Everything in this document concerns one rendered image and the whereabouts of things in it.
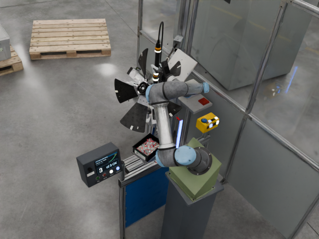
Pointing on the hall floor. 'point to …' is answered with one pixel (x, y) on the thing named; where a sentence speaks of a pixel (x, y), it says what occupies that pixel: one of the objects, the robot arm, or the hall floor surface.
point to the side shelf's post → (185, 127)
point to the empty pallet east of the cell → (69, 38)
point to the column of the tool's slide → (183, 21)
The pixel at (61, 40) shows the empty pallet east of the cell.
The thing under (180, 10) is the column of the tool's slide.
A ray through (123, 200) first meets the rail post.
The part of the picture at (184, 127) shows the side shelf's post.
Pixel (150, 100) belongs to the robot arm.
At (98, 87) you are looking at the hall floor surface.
